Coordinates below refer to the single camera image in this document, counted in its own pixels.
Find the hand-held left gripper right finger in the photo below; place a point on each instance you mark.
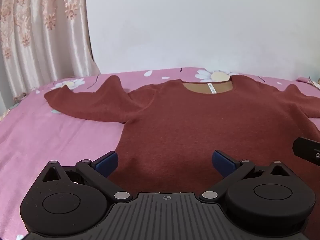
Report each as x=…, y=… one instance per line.
x=222, y=165

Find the rust red knit sweater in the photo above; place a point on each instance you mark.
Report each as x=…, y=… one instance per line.
x=175, y=120

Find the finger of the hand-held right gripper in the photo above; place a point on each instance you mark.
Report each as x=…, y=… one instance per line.
x=306, y=148

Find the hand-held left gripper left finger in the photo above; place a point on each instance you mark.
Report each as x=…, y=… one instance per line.
x=108, y=164

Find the cream patterned curtain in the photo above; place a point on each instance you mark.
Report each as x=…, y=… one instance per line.
x=37, y=42

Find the pink floral bed sheet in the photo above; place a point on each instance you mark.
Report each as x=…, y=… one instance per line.
x=37, y=130

